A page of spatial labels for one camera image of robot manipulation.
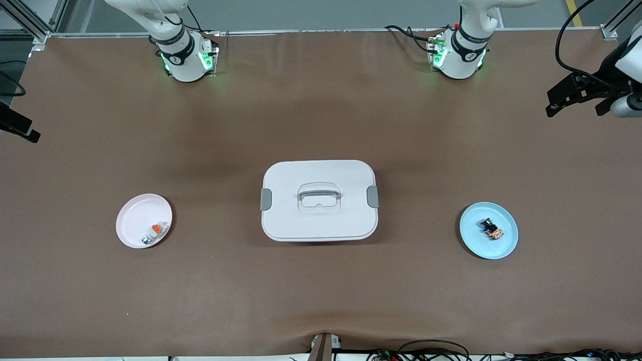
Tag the pink round plate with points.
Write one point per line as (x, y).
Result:
(138, 215)

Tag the orange black push switch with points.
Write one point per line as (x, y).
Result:
(494, 232)

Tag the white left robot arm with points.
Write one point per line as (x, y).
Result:
(459, 60)

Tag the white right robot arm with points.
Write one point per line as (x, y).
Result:
(183, 62)

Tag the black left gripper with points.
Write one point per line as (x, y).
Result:
(603, 78)

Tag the light blue round plate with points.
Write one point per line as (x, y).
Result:
(481, 243)

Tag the silver table edge rail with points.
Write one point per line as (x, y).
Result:
(326, 31)

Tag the white orange electrical connector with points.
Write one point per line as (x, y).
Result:
(157, 228)

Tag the metal table clamp bracket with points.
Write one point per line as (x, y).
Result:
(321, 348)

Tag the brown table mat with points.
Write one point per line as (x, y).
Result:
(321, 301)

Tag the white lidded storage box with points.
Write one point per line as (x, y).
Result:
(321, 220)

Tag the aluminium frame post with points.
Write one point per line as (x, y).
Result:
(37, 36)
(609, 32)

